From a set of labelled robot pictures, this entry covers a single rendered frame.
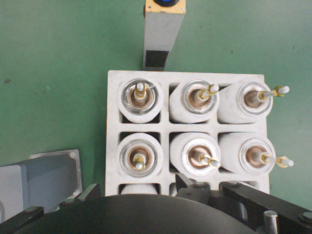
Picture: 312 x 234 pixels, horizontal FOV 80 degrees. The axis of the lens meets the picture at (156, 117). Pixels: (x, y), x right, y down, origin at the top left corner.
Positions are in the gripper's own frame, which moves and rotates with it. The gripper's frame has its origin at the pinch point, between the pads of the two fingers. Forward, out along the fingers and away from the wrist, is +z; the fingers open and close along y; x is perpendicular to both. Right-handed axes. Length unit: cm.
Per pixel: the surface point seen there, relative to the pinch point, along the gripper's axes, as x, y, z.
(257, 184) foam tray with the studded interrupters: -10.6, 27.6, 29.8
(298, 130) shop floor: 0, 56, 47
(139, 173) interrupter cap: -2.9, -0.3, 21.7
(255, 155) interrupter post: -1.9, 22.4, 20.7
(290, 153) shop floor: -8, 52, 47
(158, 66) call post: 24.9, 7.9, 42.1
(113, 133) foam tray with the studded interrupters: 5.3, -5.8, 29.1
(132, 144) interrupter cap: 2.8, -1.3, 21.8
